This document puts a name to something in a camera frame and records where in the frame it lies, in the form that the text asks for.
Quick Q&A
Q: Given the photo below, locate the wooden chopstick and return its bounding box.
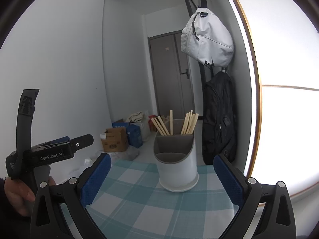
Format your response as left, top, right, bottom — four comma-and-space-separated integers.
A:
157, 116, 170, 135
186, 114, 196, 134
189, 113, 199, 134
183, 110, 193, 134
151, 118, 164, 136
181, 112, 189, 135
154, 118, 167, 136
169, 110, 174, 135

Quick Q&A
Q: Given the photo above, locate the left hand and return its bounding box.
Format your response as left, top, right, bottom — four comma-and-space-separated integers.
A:
4, 177, 35, 216

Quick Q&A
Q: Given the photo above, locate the brown cardboard box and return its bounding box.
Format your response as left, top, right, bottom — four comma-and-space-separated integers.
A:
100, 127, 128, 153

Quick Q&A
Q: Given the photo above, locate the blue cardboard box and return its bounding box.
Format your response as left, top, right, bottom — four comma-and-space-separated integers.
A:
112, 120, 143, 148

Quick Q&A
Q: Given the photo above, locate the teal checked tablecloth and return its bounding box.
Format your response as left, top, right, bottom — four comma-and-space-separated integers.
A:
87, 160, 238, 238

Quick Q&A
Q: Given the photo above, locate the black backpack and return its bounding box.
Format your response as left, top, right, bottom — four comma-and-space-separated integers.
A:
202, 72, 237, 165

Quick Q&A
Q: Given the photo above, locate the white utensil holder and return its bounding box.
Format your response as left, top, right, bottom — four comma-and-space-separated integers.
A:
153, 119, 199, 193

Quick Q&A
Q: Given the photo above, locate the grey door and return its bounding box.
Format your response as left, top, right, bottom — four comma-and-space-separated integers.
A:
148, 30, 195, 119

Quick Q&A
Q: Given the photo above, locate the white sling bag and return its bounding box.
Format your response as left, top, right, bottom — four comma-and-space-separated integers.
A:
181, 8, 234, 68

